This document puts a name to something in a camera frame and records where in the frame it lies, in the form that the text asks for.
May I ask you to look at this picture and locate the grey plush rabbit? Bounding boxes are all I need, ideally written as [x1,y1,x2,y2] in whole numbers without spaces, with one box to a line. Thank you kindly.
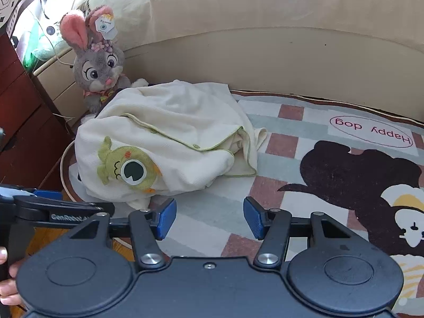
[60,4,148,113]

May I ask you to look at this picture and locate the cream drawer cabinet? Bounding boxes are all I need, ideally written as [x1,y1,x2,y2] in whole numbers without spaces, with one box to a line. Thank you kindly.
[33,48,88,130]

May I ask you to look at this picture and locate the beige sofa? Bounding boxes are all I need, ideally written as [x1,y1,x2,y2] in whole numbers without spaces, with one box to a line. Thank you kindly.
[71,0,424,123]

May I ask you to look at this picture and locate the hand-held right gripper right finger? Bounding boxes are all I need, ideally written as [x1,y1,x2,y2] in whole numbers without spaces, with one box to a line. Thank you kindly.
[243,196,354,270]

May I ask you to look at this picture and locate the checkered printed rug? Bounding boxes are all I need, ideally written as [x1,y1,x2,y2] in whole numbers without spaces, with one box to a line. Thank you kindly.
[61,89,424,318]

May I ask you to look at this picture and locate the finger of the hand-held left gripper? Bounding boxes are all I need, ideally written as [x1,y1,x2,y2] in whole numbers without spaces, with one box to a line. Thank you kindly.
[15,189,115,228]

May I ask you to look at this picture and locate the person's left hand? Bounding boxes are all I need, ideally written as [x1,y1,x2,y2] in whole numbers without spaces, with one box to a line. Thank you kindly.
[0,247,25,308]

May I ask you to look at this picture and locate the cream top with green monster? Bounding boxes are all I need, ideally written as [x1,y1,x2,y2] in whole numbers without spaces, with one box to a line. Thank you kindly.
[76,79,268,210]

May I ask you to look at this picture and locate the white hexagonal tag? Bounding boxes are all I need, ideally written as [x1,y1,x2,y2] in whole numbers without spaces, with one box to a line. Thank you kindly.
[95,14,119,40]

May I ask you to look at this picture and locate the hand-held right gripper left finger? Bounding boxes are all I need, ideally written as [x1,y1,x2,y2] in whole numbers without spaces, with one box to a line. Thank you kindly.
[68,197,178,271]

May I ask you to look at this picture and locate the dark red wooden cabinet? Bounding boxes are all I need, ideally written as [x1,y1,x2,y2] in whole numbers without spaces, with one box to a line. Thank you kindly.
[0,30,78,193]

